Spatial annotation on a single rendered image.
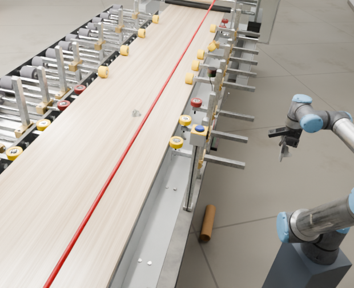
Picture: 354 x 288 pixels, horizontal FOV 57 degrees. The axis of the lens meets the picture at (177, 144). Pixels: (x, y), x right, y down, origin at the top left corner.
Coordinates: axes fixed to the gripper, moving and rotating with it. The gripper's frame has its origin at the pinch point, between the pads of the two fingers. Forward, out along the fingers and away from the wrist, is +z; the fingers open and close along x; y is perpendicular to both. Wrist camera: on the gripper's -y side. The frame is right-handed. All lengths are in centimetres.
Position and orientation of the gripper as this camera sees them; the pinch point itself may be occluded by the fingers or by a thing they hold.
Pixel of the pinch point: (278, 154)
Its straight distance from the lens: 192.7
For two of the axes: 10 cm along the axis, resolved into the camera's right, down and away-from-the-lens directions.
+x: 2.4, -5.7, 7.8
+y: 9.7, 2.1, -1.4
